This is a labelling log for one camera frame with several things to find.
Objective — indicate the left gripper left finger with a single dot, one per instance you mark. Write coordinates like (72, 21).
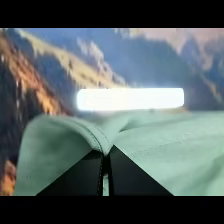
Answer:
(80, 180)

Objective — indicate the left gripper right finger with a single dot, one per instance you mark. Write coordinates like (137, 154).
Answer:
(133, 180)

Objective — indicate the pale green shirt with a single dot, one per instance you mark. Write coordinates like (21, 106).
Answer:
(173, 150)

